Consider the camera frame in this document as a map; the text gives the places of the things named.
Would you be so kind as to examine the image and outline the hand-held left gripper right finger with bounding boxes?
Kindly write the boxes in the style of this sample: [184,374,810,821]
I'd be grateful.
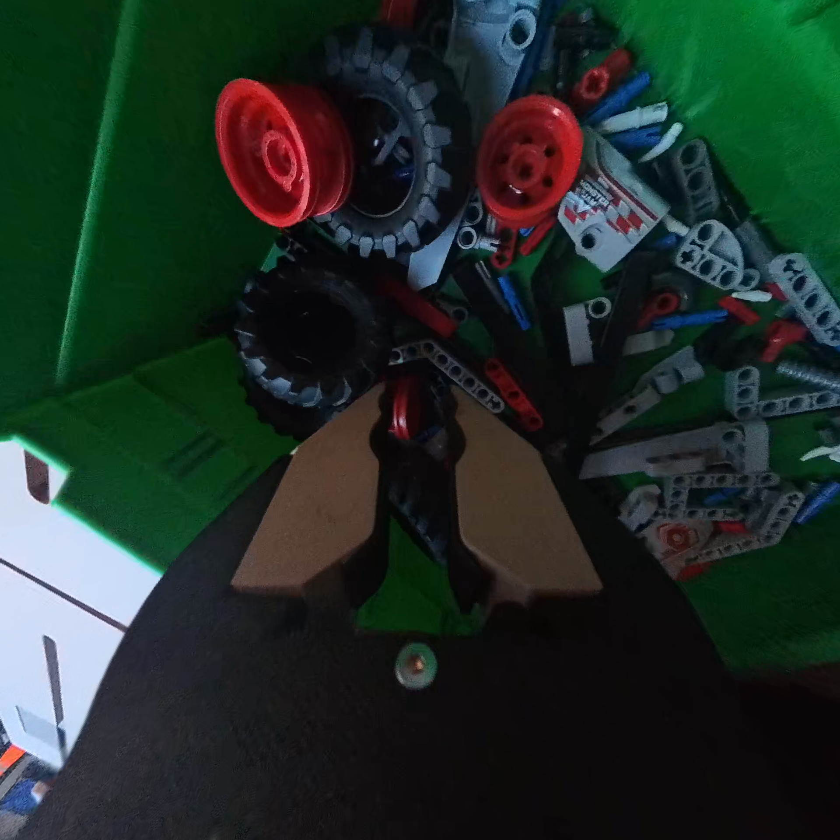
[448,392,602,613]

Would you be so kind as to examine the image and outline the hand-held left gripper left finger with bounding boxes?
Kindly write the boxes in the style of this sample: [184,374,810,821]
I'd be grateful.
[231,384,389,608]

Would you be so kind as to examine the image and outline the black tyre with red rim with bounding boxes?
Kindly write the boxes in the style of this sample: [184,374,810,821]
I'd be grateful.
[384,374,460,562]

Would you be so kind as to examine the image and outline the black lego tyre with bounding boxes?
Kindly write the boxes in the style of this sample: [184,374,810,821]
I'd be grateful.
[233,262,395,437]
[315,26,473,260]

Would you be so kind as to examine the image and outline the pile of lego pieces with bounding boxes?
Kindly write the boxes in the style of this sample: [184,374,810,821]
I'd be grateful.
[217,0,840,585]

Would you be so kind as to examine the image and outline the green plastic bin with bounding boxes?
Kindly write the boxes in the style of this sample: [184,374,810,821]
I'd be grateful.
[0,0,840,677]

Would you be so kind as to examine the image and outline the white printed lego panel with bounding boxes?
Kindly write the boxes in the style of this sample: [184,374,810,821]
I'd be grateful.
[558,128,670,273]

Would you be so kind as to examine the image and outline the grey rounded lego liftarm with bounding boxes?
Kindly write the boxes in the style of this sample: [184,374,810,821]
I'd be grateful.
[672,220,746,290]

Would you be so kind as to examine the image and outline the small red lego wheel rim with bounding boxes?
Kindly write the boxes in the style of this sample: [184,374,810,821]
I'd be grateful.
[476,95,585,229]

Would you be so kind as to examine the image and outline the large red lego wheel rim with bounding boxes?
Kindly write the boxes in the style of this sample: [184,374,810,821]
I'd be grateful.
[215,79,355,228]

